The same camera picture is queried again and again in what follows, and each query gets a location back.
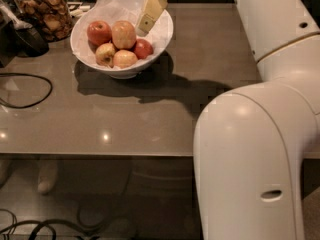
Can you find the white paper bowl liner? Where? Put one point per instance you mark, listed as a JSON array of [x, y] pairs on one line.
[[100, 12]]

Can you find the black appliance at left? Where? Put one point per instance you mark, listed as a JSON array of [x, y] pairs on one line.
[[18, 37]]

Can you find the small items behind bowl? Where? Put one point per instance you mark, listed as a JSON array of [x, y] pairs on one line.
[[77, 9]]

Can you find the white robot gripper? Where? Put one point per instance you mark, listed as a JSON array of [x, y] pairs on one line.
[[151, 11]]

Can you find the yellow apple front centre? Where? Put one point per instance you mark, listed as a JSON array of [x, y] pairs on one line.
[[124, 59]]

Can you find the red apple right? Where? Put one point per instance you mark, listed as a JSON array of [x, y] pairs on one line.
[[142, 49]]

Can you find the red apple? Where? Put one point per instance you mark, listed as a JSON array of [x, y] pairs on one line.
[[99, 32], [142, 49]]

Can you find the yellow-red apple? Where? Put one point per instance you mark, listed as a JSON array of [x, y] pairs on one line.
[[123, 34]]

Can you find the red apple back left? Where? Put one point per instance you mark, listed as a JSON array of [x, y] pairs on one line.
[[99, 32]]

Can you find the yellow apple front left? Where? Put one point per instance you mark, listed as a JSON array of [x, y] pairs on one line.
[[104, 54]]

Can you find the white ceramic bowl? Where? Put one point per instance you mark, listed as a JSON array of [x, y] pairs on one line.
[[130, 71]]

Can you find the yellow apple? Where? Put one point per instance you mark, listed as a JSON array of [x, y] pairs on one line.
[[104, 54], [124, 59]]

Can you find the glass jar of dried chips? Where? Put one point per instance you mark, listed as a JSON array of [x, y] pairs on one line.
[[52, 17]]

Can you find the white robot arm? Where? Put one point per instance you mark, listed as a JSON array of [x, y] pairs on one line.
[[249, 142]]

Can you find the white sock foot under table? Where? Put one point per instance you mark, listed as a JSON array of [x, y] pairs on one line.
[[48, 175]]

